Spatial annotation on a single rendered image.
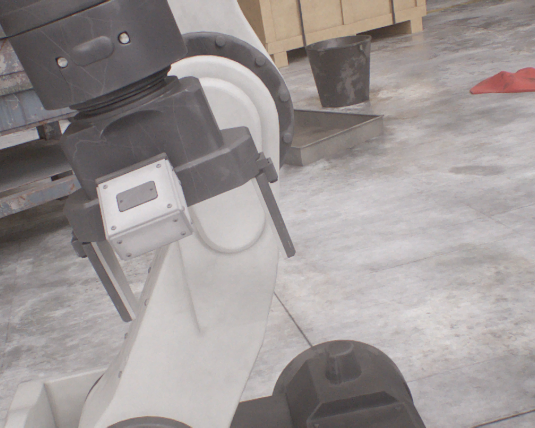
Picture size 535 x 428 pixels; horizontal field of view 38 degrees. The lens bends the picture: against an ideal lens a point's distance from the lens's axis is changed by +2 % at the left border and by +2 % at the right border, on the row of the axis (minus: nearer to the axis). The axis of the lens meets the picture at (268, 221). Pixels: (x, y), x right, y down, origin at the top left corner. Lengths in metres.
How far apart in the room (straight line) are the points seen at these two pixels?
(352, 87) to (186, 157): 3.06
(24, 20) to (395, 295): 1.32
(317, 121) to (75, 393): 2.43
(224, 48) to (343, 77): 2.86
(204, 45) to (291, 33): 4.36
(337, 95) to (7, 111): 1.73
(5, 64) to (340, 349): 1.43
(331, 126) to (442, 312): 1.68
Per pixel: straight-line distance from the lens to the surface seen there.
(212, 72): 0.59
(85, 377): 0.88
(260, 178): 0.46
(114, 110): 0.43
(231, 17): 0.63
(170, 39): 0.44
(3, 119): 2.18
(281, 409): 1.04
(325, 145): 2.74
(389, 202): 2.20
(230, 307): 0.68
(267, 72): 0.62
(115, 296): 0.49
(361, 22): 5.21
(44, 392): 0.88
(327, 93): 3.51
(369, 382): 0.98
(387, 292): 1.68
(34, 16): 0.43
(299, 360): 1.10
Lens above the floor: 0.74
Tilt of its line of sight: 20 degrees down
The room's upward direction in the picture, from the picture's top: 10 degrees counter-clockwise
